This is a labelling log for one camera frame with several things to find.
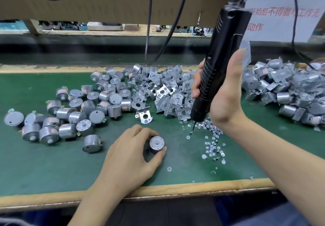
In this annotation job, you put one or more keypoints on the brown back panel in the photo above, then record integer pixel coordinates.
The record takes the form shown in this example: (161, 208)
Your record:
(111, 0)

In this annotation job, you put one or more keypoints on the person's right forearm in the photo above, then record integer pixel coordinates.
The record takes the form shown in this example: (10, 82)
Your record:
(284, 172)

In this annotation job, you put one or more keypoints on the white paper sign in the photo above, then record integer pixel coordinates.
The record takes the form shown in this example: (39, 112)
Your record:
(289, 10)

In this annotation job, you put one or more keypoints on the person's right hand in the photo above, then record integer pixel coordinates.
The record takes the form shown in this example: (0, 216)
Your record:
(228, 99)

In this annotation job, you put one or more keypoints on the black electric screwdriver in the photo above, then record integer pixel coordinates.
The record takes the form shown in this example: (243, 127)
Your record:
(221, 51)

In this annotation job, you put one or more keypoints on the pile of assembled motors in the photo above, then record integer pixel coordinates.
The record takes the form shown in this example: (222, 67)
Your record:
(289, 89)

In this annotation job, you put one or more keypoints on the scatter of small silver screws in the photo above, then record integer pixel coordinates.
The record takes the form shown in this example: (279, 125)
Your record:
(213, 139)

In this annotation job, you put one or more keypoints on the person's left forearm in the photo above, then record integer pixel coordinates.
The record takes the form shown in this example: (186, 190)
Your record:
(99, 208)

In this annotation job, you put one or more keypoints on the pile of metal brackets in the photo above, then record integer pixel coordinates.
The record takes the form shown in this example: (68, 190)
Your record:
(157, 86)

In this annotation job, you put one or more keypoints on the grey blue trousers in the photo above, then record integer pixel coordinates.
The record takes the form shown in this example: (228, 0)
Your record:
(264, 215)

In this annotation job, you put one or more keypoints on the small clear plastic bag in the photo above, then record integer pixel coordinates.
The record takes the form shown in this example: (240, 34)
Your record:
(245, 50)

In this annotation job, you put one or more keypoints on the green bench mat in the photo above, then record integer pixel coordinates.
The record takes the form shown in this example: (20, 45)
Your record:
(20, 172)

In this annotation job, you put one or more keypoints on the pile of silver motors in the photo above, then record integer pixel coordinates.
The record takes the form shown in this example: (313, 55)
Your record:
(66, 117)

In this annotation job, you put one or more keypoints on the silver round motor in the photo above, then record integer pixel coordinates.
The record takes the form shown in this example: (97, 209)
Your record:
(156, 143)

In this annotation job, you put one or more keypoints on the person's left hand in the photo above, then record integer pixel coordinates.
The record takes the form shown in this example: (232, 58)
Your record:
(127, 162)

